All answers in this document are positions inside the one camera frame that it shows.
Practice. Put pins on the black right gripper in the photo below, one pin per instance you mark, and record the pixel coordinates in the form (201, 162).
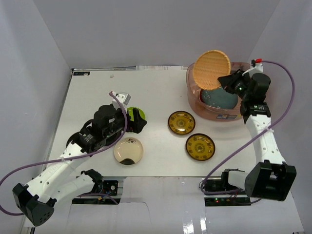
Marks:
(227, 82)

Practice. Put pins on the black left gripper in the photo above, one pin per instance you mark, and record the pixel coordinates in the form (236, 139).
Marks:
(134, 121)

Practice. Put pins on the blue floral ceramic plate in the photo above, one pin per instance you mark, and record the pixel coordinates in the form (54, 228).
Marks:
(218, 98)

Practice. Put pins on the woven bamboo plate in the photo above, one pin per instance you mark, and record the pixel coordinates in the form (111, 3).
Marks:
(209, 67)

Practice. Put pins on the cream ceramic plate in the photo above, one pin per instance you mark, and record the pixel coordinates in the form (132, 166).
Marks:
(128, 151)

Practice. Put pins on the yellow patterned plate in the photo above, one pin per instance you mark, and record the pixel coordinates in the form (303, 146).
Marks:
(181, 123)
(200, 147)

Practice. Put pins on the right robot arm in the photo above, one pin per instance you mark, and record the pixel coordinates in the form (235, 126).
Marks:
(271, 178)

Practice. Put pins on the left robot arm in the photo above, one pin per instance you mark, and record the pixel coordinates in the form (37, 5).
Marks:
(38, 198)

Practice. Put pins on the pink translucent plastic bin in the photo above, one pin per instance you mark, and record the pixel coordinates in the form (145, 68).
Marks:
(203, 110)

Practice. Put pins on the black plate right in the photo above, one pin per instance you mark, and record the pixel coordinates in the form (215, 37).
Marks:
(113, 138)

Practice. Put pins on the black plate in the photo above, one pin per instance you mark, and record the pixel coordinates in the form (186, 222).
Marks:
(113, 138)
(70, 139)

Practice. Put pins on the black plate left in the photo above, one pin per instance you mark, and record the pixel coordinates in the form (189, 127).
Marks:
(70, 139)

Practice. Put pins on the black label sticker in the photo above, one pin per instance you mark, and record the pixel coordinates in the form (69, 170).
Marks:
(76, 73)

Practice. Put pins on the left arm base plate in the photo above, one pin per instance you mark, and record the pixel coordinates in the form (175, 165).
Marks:
(108, 195)

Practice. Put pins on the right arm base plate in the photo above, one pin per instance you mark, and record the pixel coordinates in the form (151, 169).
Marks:
(220, 194)

